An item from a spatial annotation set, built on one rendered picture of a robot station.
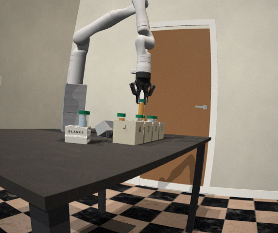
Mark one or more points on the white tube rack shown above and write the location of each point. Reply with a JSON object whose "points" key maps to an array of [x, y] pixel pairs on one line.
{"points": [[76, 134]]}

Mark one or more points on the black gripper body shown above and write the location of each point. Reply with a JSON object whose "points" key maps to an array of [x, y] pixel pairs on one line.
{"points": [[143, 77]]}

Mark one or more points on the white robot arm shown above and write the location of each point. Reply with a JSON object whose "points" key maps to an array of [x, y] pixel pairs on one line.
{"points": [[81, 38]]}

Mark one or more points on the cream square bucket adapter with holes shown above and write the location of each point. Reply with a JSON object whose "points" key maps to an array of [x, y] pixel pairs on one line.
{"points": [[147, 132], [155, 127], [161, 130]]}

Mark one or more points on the cream tube adapter with holes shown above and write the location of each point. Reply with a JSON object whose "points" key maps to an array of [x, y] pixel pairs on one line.
{"points": [[128, 132]]}

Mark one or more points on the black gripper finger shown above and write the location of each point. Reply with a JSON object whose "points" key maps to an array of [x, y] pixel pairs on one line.
{"points": [[146, 93], [136, 92]]}

